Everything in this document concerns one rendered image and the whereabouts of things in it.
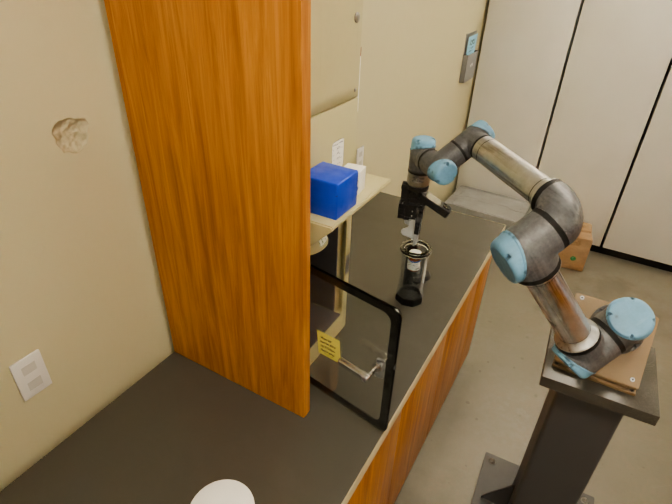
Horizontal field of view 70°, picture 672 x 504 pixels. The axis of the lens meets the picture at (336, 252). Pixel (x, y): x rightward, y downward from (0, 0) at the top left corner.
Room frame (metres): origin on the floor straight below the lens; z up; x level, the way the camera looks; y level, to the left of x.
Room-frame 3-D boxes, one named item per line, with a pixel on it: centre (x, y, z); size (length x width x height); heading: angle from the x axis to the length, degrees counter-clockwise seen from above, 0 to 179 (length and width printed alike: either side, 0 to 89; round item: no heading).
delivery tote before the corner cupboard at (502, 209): (3.53, -1.22, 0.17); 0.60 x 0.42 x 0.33; 59
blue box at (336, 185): (1.03, 0.02, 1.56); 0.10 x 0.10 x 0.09; 61
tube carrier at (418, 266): (1.43, -0.28, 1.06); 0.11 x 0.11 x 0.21
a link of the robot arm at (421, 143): (1.43, -0.26, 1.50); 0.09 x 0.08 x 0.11; 20
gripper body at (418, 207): (1.43, -0.25, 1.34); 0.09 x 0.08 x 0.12; 76
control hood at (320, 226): (1.10, -0.02, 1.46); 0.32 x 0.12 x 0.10; 151
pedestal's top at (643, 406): (1.14, -0.86, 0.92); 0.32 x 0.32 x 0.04; 64
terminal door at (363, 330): (0.89, -0.03, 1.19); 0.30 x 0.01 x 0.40; 51
